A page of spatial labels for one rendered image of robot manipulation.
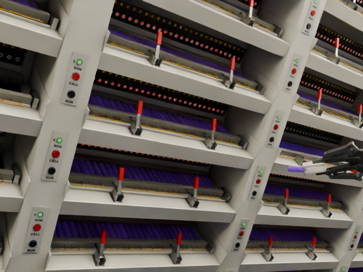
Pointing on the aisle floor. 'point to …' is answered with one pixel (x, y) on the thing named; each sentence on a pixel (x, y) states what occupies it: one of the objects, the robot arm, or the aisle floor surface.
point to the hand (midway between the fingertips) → (314, 167)
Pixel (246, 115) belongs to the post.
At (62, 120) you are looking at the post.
